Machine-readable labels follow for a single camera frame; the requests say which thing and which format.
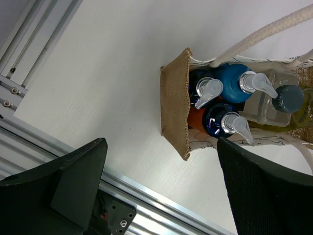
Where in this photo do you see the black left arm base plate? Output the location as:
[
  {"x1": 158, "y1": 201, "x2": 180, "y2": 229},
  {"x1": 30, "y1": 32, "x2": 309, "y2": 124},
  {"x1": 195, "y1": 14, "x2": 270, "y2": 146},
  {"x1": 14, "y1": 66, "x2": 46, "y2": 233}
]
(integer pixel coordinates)
[{"x1": 84, "y1": 190, "x2": 136, "y2": 235}]

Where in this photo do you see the aluminium front rail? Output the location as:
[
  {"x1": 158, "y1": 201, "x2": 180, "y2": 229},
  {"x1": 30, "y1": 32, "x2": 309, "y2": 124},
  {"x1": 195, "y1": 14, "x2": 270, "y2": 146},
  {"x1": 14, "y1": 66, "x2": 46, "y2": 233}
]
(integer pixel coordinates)
[{"x1": 0, "y1": 117, "x2": 231, "y2": 235}]

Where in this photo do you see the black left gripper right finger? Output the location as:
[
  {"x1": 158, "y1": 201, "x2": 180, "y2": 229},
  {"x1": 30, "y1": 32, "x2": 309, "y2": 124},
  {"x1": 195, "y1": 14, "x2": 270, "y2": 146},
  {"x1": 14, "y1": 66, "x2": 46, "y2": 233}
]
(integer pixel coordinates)
[{"x1": 217, "y1": 138, "x2": 313, "y2": 235}]

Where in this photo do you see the clear square bottle dark cap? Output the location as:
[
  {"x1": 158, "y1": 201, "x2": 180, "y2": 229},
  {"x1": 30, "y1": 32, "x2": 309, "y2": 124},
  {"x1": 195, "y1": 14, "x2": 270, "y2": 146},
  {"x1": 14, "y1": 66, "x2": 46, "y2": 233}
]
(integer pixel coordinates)
[{"x1": 239, "y1": 70, "x2": 305, "y2": 127}]

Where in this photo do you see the canvas and burlap tote bag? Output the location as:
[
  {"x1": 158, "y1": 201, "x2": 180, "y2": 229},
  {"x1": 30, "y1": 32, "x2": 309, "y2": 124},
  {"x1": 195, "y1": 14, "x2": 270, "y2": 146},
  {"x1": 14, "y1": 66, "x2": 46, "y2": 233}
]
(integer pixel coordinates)
[{"x1": 160, "y1": 5, "x2": 313, "y2": 161}]

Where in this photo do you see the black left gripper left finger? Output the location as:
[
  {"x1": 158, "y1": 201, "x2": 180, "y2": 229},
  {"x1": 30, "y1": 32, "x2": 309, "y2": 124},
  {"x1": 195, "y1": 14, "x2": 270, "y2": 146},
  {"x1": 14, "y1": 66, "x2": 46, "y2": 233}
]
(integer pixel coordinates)
[{"x1": 0, "y1": 138, "x2": 108, "y2": 235}]

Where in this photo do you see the aluminium left corner post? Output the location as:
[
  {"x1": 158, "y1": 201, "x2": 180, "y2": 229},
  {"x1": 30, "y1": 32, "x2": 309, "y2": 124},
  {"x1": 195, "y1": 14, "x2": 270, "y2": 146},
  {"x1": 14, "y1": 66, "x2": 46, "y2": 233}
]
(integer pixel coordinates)
[{"x1": 0, "y1": 0, "x2": 81, "y2": 110}]

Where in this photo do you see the teal blue pump bottle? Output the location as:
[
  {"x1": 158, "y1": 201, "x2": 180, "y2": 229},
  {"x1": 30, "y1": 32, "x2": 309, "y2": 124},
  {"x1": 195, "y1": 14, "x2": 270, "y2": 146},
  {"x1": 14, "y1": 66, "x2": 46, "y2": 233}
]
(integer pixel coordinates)
[{"x1": 214, "y1": 61, "x2": 278, "y2": 103}]

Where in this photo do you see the dark blue pump bottle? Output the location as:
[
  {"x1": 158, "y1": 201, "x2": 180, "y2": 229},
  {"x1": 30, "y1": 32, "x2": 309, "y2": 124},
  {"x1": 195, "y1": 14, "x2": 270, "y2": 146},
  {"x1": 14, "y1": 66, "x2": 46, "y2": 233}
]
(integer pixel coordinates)
[
  {"x1": 202, "y1": 101, "x2": 254, "y2": 145},
  {"x1": 188, "y1": 69, "x2": 224, "y2": 109}
]

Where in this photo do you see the dark blue pump bottle front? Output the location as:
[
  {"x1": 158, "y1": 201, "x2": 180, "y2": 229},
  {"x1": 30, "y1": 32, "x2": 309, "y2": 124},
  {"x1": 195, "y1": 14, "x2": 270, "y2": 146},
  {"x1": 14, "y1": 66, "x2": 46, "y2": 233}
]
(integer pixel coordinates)
[{"x1": 202, "y1": 101, "x2": 254, "y2": 145}]

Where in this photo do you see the orange box in bag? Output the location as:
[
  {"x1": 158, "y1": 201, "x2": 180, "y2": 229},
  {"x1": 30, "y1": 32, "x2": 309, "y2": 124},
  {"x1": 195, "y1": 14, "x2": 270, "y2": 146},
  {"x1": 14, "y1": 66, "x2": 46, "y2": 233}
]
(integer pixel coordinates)
[{"x1": 187, "y1": 107, "x2": 208, "y2": 134}]

